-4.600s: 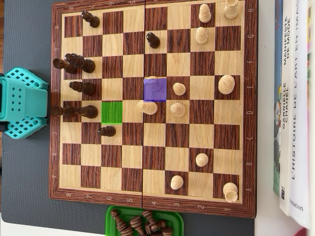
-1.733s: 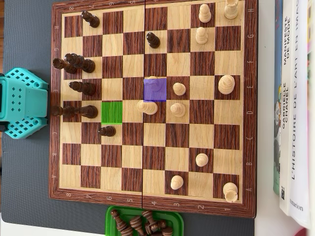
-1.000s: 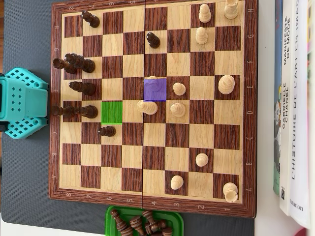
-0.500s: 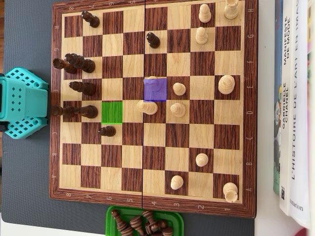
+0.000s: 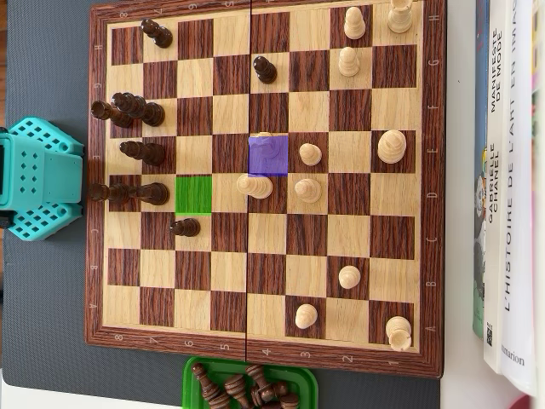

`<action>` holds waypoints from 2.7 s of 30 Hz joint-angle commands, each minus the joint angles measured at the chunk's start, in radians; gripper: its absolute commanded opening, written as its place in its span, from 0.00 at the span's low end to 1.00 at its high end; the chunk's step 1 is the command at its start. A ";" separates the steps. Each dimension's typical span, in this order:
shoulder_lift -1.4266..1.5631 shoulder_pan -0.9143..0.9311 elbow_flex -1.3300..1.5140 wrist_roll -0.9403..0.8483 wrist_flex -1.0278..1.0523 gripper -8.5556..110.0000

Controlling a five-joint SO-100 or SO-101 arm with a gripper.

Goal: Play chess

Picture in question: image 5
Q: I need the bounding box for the light wooden knight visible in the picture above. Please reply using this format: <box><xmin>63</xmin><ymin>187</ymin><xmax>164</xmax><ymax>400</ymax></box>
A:
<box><xmin>250</xmin><ymin>131</ymin><xmax>285</xmax><ymax>171</ymax></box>

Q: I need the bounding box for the light wooden queen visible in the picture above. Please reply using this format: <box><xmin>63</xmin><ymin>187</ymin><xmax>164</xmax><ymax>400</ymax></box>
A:
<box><xmin>236</xmin><ymin>173</ymin><xmax>273</xmax><ymax>200</ymax></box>

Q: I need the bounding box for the light wooden bishop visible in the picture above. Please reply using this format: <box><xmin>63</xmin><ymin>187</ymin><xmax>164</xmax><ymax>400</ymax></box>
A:
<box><xmin>294</xmin><ymin>178</ymin><xmax>323</xmax><ymax>204</ymax></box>

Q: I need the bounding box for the light wooden pawn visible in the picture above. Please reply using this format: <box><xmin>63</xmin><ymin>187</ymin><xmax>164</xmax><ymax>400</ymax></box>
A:
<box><xmin>338</xmin><ymin>46</ymin><xmax>361</xmax><ymax>78</ymax></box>
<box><xmin>295</xmin><ymin>302</ymin><xmax>318</xmax><ymax>330</ymax></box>
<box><xmin>338</xmin><ymin>265</ymin><xmax>362</xmax><ymax>290</ymax></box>
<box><xmin>298</xmin><ymin>142</ymin><xmax>323</xmax><ymax>167</ymax></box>
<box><xmin>343</xmin><ymin>6</ymin><xmax>367</xmax><ymax>40</ymax></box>

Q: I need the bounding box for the wooden folding chessboard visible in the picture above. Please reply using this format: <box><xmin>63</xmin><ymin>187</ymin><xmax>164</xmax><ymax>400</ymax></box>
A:
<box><xmin>83</xmin><ymin>0</ymin><xmax>447</xmax><ymax>380</ymax></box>

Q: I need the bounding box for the dark wooden pawn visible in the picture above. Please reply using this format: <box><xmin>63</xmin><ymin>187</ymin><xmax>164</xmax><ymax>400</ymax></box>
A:
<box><xmin>252</xmin><ymin>55</ymin><xmax>278</xmax><ymax>84</ymax></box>
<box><xmin>141</xmin><ymin>18</ymin><xmax>175</xmax><ymax>49</ymax></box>
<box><xmin>169</xmin><ymin>217</ymin><xmax>201</xmax><ymax>239</ymax></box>

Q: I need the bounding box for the dark wooden bishop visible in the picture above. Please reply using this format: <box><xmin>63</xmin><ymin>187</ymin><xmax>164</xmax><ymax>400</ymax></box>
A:
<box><xmin>127</xmin><ymin>181</ymin><xmax>169</xmax><ymax>209</ymax></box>
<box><xmin>118</xmin><ymin>141</ymin><xmax>166</xmax><ymax>167</ymax></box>

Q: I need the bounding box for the light wooden king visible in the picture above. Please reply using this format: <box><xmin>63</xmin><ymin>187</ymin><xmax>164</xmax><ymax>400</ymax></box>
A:
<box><xmin>377</xmin><ymin>129</ymin><xmax>407</xmax><ymax>164</ymax></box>

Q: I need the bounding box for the dark wooden queen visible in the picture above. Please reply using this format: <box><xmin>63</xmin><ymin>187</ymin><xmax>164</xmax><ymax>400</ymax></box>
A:
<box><xmin>111</xmin><ymin>92</ymin><xmax>165</xmax><ymax>128</ymax></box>

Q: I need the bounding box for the dark wooden king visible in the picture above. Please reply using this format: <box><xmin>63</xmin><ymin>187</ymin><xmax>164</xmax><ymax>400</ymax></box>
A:
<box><xmin>88</xmin><ymin>181</ymin><xmax>141</xmax><ymax>205</ymax></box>

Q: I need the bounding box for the light wooden rook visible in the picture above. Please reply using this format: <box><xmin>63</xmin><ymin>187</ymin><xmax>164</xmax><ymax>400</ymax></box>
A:
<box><xmin>385</xmin><ymin>315</ymin><xmax>413</xmax><ymax>352</ymax></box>
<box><xmin>387</xmin><ymin>0</ymin><xmax>415</xmax><ymax>34</ymax></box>

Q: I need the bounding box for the green plastic tray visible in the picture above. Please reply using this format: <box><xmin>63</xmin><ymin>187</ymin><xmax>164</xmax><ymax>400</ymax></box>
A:
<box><xmin>181</xmin><ymin>356</ymin><xmax>319</xmax><ymax>409</ymax></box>

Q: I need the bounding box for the dark wooden rook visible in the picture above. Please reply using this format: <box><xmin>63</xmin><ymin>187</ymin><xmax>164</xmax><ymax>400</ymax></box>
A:
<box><xmin>90</xmin><ymin>100</ymin><xmax>135</xmax><ymax>129</ymax></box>

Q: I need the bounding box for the blue illustrated book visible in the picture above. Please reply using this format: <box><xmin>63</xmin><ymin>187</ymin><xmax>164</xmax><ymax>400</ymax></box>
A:
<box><xmin>471</xmin><ymin>0</ymin><xmax>491</xmax><ymax>340</ymax></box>

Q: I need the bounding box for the white Gabrielle Chanel book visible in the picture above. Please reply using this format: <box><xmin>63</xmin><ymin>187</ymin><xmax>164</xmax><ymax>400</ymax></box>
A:
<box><xmin>483</xmin><ymin>0</ymin><xmax>517</xmax><ymax>375</ymax></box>

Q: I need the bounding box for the dark grey mat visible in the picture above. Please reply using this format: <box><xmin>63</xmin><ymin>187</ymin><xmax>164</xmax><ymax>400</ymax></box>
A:
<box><xmin>2</xmin><ymin>0</ymin><xmax>442</xmax><ymax>409</ymax></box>

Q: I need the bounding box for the white art history book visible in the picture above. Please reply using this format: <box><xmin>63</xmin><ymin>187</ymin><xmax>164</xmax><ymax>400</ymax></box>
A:
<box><xmin>500</xmin><ymin>0</ymin><xmax>545</xmax><ymax>397</ymax></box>

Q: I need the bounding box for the pink object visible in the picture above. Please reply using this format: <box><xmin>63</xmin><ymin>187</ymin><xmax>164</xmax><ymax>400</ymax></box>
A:
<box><xmin>506</xmin><ymin>394</ymin><xmax>545</xmax><ymax>409</ymax></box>

